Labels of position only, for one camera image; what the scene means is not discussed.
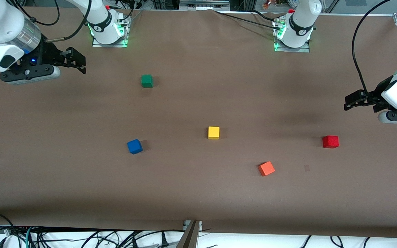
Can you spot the blue block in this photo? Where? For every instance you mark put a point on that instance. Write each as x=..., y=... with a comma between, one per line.
x=134, y=146

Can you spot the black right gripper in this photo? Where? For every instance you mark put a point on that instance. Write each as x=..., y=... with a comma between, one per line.
x=48, y=54

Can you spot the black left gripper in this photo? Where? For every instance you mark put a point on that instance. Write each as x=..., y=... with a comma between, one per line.
x=376, y=92

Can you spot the aluminium frame rail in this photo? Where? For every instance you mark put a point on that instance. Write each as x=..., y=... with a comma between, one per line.
x=203, y=4

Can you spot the green block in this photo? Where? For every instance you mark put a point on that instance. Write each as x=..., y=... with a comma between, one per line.
x=146, y=81

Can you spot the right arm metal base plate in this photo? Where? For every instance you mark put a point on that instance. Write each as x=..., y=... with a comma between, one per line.
x=124, y=34

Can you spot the brown paper table cover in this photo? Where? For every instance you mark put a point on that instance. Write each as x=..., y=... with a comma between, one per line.
x=198, y=189

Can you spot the red block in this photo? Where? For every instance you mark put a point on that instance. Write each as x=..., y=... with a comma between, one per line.
x=330, y=142

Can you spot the yellow block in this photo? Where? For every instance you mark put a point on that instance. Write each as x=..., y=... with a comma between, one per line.
x=213, y=133

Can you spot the metal table edge bracket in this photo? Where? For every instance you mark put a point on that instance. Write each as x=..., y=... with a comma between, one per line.
x=190, y=234

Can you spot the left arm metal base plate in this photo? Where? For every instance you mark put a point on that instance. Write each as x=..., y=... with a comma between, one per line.
x=305, y=48

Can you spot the orange block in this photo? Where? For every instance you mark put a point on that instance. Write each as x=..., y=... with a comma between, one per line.
x=266, y=168

